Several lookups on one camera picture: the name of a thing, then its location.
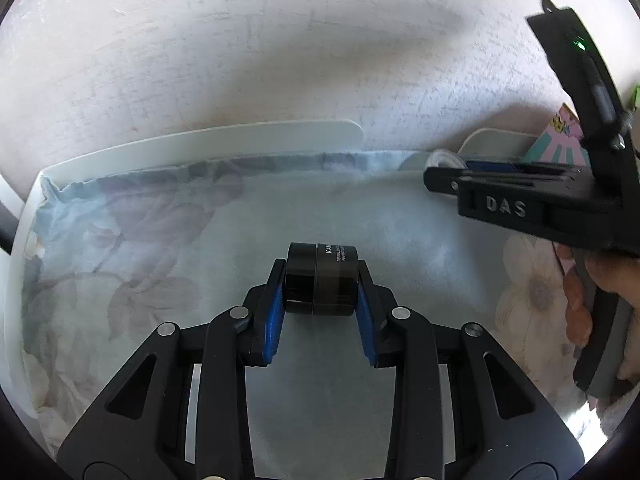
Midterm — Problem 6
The white tray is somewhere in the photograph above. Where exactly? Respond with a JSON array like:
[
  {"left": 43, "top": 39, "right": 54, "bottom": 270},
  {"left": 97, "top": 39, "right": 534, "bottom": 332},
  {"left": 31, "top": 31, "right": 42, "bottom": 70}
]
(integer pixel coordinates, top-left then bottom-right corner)
[{"left": 7, "top": 119, "right": 548, "bottom": 423}]

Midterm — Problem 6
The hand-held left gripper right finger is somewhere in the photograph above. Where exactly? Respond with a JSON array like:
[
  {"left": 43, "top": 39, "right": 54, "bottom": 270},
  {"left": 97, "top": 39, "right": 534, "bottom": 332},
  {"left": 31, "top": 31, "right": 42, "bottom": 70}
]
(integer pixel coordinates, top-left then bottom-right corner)
[{"left": 352, "top": 258, "right": 586, "bottom": 468}]

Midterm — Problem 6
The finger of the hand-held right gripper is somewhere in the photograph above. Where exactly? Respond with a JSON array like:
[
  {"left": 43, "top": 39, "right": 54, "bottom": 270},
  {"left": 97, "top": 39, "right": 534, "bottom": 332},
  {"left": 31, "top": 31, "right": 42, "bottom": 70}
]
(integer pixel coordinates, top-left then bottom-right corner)
[{"left": 423, "top": 159, "right": 581, "bottom": 196}]

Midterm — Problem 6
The black bar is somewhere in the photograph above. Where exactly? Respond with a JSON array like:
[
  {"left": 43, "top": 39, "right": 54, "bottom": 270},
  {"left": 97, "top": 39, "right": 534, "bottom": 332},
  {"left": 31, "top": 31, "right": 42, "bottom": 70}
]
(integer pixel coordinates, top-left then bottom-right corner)
[{"left": 0, "top": 199, "right": 22, "bottom": 257}]

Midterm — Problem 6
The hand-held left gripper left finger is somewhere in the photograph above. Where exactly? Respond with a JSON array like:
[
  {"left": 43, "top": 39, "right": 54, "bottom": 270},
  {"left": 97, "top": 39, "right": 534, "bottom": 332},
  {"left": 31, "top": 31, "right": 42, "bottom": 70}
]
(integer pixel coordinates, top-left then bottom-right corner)
[{"left": 57, "top": 258, "right": 289, "bottom": 468}]

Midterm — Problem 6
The pink patterned paper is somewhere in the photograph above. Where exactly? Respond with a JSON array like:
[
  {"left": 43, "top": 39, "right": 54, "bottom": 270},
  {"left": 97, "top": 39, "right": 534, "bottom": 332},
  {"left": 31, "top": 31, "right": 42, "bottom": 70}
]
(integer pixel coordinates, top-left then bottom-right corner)
[{"left": 530, "top": 102, "right": 594, "bottom": 167}]

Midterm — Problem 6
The person's right hand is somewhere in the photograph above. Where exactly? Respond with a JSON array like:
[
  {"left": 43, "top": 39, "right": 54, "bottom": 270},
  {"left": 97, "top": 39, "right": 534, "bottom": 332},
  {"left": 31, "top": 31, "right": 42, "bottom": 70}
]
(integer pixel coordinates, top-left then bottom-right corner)
[{"left": 556, "top": 245, "right": 640, "bottom": 347}]

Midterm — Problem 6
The floral cloth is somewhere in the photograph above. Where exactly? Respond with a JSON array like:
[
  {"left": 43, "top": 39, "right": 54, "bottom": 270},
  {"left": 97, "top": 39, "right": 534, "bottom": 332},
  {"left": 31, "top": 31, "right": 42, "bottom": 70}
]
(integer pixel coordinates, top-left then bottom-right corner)
[{"left": 22, "top": 152, "right": 608, "bottom": 461}]

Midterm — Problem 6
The black jar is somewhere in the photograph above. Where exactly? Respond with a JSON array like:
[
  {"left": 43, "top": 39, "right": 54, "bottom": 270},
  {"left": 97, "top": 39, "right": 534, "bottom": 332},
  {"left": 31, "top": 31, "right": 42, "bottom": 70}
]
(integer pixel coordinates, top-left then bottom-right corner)
[{"left": 284, "top": 242, "right": 360, "bottom": 317}]

